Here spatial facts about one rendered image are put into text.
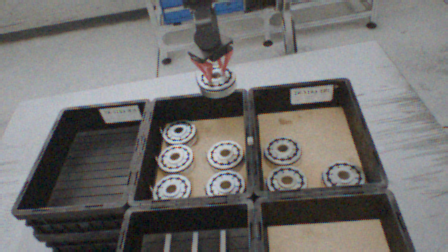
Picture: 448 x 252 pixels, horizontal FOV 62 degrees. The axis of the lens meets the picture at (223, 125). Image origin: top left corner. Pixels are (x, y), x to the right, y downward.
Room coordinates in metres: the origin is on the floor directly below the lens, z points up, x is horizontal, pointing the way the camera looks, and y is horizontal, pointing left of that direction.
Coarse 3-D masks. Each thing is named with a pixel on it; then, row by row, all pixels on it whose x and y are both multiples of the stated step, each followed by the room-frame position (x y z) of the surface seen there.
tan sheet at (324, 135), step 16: (288, 112) 0.85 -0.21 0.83; (304, 112) 0.84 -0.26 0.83; (320, 112) 0.82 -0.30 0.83; (336, 112) 0.81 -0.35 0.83; (272, 128) 0.80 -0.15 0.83; (288, 128) 0.78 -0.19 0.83; (304, 128) 0.77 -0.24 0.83; (320, 128) 0.76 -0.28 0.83; (336, 128) 0.74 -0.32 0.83; (304, 144) 0.71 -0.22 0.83; (320, 144) 0.69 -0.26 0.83; (336, 144) 0.68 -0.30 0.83; (352, 144) 0.67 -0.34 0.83; (304, 160) 0.65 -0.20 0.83; (320, 160) 0.64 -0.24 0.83; (336, 160) 0.63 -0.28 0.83; (352, 160) 0.62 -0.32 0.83; (320, 176) 0.59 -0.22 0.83
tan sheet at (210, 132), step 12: (204, 120) 0.89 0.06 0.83; (216, 120) 0.88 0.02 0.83; (228, 120) 0.87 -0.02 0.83; (240, 120) 0.86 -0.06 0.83; (204, 132) 0.84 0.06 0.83; (216, 132) 0.83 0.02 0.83; (228, 132) 0.82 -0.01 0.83; (240, 132) 0.81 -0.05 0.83; (204, 144) 0.79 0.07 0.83; (240, 144) 0.76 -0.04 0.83; (204, 156) 0.74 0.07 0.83; (204, 168) 0.69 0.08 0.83; (156, 180) 0.68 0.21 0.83; (192, 180) 0.66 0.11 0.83; (204, 180) 0.65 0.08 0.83; (204, 192) 0.61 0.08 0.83
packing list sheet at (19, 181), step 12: (0, 180) 0.94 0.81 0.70; (12, 180) 0.92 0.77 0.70; (24, 180) 0.91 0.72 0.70; (0, 192) 0.88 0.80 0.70; (12, 192) 0.87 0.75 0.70; (0, 204) 0.83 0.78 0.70; (12, 204) 0.82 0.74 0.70; (0, 216) 0.77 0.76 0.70; (12, 216) 0.76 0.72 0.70; (0, 228) 0.73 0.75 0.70; (12, 228) 0.72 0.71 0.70; (0, 240) 0.68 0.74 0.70; (12, 240) 0.67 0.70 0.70
